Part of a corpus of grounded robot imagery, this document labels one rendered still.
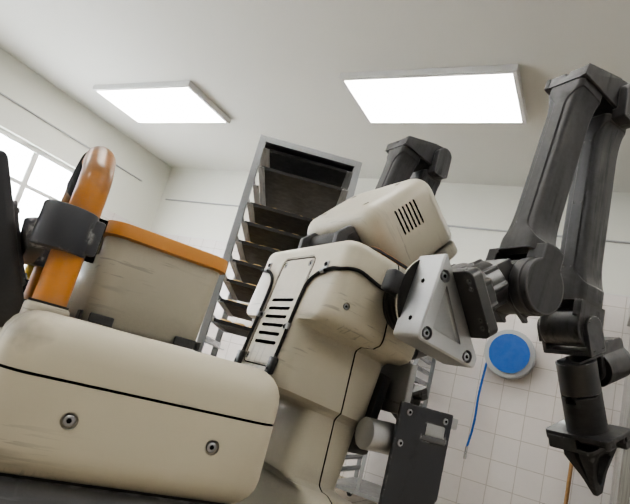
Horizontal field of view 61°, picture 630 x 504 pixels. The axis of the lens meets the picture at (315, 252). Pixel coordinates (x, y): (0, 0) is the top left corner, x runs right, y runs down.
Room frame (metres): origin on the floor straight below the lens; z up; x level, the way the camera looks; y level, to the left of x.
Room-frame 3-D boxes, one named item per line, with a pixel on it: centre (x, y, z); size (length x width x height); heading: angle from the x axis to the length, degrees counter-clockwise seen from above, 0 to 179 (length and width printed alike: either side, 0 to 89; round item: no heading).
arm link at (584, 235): (0.79, -0.40, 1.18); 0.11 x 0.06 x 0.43; 27
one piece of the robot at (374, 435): (0.90, -0.15, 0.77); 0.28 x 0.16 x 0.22; 28
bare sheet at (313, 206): (2.62, 0.14, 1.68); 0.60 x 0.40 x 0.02; 1
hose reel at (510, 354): (4.44, -1.78, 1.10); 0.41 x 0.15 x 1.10; 60
